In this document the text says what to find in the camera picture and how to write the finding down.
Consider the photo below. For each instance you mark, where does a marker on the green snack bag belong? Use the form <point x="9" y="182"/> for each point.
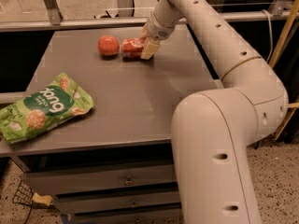
<point x="44" y="110"/>

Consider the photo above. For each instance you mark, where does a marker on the bottom grey drawer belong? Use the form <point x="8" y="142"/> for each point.
<point x="130" y="215"/>

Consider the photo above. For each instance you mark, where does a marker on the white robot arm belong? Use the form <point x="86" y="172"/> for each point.
<point x="211" y="130"/>

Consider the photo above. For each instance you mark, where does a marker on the middle grey drawer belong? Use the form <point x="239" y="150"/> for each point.
<point x="130" y="199"/>

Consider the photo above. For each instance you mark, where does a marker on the yellow metal stand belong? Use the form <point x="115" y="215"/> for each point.
<point x="284" y="61"/>

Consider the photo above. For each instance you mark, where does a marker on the black wire basket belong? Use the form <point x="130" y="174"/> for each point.
<point x="23" y="196"/>

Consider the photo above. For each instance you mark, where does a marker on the red coke can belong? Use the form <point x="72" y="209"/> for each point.
<point x="132" y="47"/>

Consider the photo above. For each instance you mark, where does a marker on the red apple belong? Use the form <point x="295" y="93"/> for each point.
<point x="108" y="45"/>

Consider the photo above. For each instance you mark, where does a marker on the grey drawer cabinet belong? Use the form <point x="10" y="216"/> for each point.
<point x="134" y="103"/>

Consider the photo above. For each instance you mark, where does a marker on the top grey drawer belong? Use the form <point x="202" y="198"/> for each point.
<point x="117" y="176"/>

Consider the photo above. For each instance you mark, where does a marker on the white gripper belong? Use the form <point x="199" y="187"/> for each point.
<point x="157" y="27"/>

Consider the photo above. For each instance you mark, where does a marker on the grey drawer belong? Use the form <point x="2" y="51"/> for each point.
<point x="130" y="215"/>
<point x="117" y="176"/>
<point x="130" y="199"/>

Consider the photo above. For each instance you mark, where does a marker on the yellow sponge block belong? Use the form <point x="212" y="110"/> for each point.
<point x="45" y="199"/>

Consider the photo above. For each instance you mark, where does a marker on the metal railing frame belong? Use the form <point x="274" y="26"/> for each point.
<point x="32" y="15"/>

